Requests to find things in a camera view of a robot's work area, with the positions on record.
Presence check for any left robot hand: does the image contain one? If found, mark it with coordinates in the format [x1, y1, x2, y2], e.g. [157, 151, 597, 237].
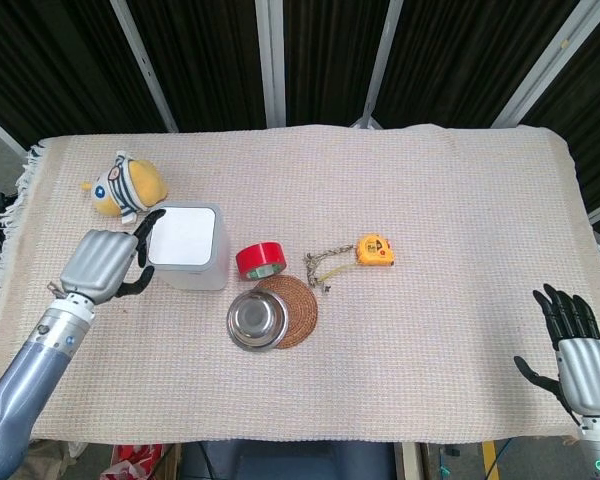
[59, 208, 167, 306]

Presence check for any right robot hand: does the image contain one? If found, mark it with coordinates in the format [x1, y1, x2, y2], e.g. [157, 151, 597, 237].
[513, 283, 600, 419]

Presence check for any white trash bin lid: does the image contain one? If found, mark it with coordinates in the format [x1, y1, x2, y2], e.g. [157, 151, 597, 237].
[146, 202, 230, 293]

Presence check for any dark robot base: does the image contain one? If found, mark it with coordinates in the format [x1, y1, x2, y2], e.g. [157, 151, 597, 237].
[179, 440, 396, 480]

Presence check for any beige woven tablecloth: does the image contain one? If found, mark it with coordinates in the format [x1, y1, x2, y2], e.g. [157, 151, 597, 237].
[0, 122, 600, 446]

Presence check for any yellow plush toy striped shirt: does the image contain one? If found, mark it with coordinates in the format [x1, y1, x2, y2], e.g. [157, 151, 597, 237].
[79, 153, 169, 227]

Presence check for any red tape roll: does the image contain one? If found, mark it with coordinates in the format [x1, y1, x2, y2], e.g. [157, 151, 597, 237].
[235, 241, 287, 280]

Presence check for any stainless steel bowl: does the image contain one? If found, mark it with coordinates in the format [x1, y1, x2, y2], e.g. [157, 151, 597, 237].
[226, 290, 288, 354]

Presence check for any red plastic bag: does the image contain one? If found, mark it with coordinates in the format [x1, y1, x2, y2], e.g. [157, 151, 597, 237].
[99, 443, 169, 480]

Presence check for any round woven rattan coaster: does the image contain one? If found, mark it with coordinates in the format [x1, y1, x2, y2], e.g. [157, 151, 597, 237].
[252, 274, 319, 350]

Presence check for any yellow tape measure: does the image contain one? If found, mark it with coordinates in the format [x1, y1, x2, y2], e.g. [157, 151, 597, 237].
[321, 233, 396, 281]

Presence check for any white frame post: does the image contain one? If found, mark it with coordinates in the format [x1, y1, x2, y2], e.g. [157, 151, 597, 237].
[0, 107, 26, 156]
[255, 0, 287, 129]
[492, 0, 600, 129]
[349, 0, 406, 129]
[108, 0, 180, 134]

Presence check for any braided rope loop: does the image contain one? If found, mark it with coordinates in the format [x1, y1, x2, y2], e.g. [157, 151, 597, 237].
[304, 243, 357, 292]

